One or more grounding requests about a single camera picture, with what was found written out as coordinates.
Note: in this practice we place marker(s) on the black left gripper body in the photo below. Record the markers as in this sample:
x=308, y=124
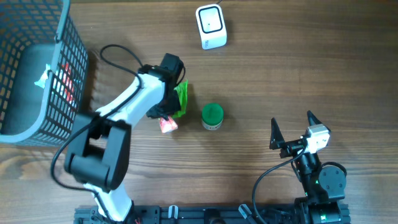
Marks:
x=167, y=106

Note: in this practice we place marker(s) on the white barcode scanner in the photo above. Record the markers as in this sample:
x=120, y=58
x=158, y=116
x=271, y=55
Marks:
x=211, y=26

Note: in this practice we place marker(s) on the black mesh basket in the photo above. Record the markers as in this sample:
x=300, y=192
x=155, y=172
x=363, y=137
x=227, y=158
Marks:
x=44, y=66

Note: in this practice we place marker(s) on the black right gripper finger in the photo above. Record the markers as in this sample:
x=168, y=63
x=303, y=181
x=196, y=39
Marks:
x=276, y=135
x=315, y=125

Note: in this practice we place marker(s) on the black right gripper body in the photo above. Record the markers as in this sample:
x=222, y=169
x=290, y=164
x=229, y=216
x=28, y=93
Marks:
x=291, y=148

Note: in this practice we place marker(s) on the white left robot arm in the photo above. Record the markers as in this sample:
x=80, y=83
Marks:
x=99, y=148

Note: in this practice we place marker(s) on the red small snack pack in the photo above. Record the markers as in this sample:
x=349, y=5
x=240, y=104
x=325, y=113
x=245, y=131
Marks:
x=167, y=125

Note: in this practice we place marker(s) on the green lidded jar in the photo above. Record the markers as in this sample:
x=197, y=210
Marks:
x=212, y=116

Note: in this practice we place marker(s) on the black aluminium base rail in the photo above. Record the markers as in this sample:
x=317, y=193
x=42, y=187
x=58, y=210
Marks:
x=276, y=213

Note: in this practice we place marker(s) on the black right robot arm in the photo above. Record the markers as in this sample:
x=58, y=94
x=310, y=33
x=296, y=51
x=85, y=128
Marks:
x=323, y=183

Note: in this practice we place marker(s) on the green candy bag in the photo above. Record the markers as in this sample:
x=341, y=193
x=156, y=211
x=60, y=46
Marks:
x=182, y=91

